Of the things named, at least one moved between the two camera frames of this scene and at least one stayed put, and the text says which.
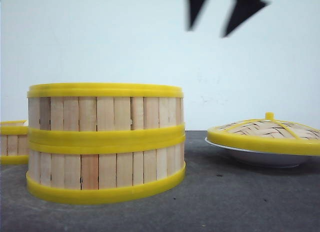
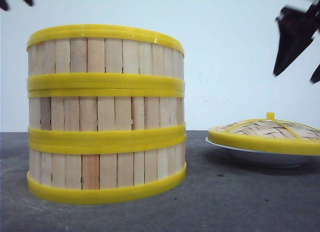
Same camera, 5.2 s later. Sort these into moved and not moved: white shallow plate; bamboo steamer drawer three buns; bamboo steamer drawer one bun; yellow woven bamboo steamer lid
Moved: bamboo steamer drawer three buns
Not moved: bamboo steamer drawer one bun; yellow woven bamboo steamer lid; white shallow plate
